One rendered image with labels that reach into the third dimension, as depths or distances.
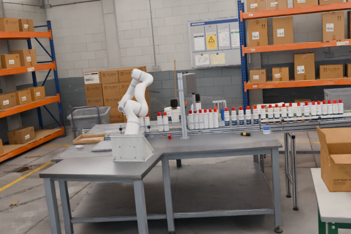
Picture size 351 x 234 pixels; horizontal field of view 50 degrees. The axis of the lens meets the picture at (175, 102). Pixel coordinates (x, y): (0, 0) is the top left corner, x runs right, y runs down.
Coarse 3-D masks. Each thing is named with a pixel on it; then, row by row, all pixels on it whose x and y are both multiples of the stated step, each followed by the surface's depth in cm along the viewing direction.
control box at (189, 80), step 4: (184, 76) 372; (188, 76) 375; (192, 76) 380; (184, 80) 373; (188, 80) 375; (192, 80) 380; (184, 84) 373; (188, 84) 375; (192, 84) 380; (184, 88) 374; (188, 88) 375; (192, 88) 381; (184, 92) 375; (188, 92) 375
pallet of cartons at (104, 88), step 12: (96, 72) 734; (108, 72) 729; (120, 72) 726; (96, 84) 739; (108, 84) 734; (120, 84) 729; (96, 96) 742; (108, 96) 738; (120, 96) 734; (120, 120) 742; (144, 120) 763
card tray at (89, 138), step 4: (80, 136) 421; (84, 136) 421; (88, 136) 421; (92, 136) 420; (96, 136) 420; (100, 136) 420; (76, 140) 407; (80, 140) 411; (84, 140) 395; (88, 140) 394; (92, 140) 394; (96, 140) 394; (100, 140) 403
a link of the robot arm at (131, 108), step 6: (126, 102) 344; (132, 102) 344; (138, 102) 350; (126, 108) 342; (132, 108) 342; (138, 108) 345; (126, 114) 345; (132, 114) 340; (132, 120) 337; (138, 120) 340
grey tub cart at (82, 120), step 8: (80, 112) 664; (88, 112) 666; (96, 112) 666; (104, 112) 667; (72, 120) 584; (80, 120) 591; (88, 120) 592; (96, 120) 593; (104, 120) 599; (72, 128) 593; (80, 128) 594; (88, 128) 595
